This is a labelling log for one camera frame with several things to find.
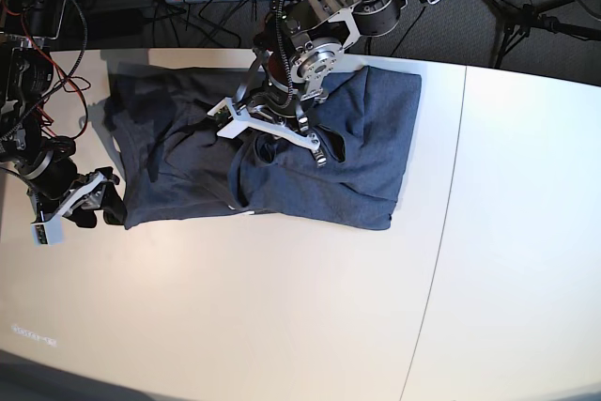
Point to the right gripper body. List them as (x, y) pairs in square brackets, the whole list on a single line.
[(54, 180)]

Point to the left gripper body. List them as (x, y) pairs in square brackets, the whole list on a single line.
[(269, 102)]

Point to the blue grey T-shirt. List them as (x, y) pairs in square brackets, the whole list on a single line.
[(177, 167)]

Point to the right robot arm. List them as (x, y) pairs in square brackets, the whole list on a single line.
[(30, 151)]

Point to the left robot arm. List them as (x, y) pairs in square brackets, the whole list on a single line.
[(301, 44)]

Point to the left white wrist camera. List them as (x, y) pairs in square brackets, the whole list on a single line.
[(221, 112)]

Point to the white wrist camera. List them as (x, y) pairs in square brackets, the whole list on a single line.
[(221, 112), (48, 232)]

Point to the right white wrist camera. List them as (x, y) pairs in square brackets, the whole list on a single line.
[(48, 232)]

